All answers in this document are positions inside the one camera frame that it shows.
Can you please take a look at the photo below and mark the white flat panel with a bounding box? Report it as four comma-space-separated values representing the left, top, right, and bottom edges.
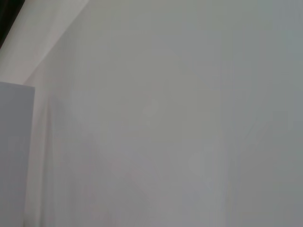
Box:
0, 81, 36, 227

